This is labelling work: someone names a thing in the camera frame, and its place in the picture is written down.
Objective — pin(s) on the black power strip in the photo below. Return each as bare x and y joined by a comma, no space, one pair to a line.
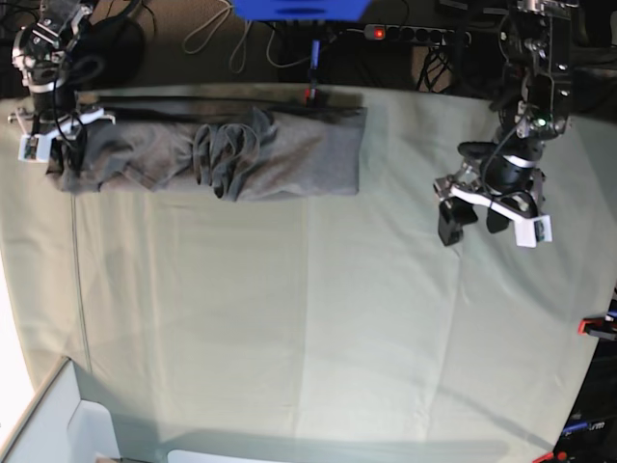
409,34

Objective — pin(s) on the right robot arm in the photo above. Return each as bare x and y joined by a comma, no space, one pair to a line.
43,54

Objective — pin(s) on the blue plastic object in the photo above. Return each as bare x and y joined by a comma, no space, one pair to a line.
283,10

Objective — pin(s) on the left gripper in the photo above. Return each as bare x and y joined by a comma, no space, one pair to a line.
459,194

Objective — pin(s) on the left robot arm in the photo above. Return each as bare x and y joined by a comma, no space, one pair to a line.
533,103

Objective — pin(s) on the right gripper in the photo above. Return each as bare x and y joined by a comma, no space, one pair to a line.
37,137

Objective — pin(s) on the red black clamp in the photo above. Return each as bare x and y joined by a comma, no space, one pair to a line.
311,92
600,327

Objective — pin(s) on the grey t-shirt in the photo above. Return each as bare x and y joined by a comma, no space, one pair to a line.
256,153

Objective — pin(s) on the green table cloth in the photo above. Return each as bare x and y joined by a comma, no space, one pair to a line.
332,329

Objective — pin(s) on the red black clamp right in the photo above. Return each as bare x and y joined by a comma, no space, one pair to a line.
600,327

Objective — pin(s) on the white bin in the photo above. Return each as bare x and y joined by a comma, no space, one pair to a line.
59,425

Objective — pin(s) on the red clamp bottom right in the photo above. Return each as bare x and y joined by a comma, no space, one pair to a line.
553,457

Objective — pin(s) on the red black clamp middle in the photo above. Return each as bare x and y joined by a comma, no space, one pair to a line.
311,92

